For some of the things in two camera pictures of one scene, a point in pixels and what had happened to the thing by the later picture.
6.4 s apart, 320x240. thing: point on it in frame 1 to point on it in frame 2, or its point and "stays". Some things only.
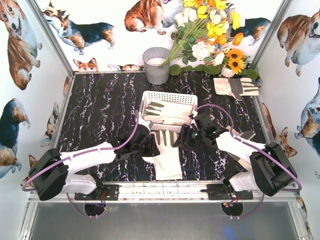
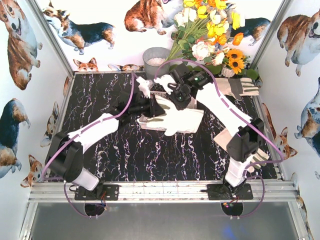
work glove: x=237 y=87 stays
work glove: x=168 y=164 to x=174 y=120
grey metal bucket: x=153 y=58 stays
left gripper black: x=151 y=146 to x=153 y=105
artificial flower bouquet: x=204 y=34 stays
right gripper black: x=186 y=136 to x=173 y=88
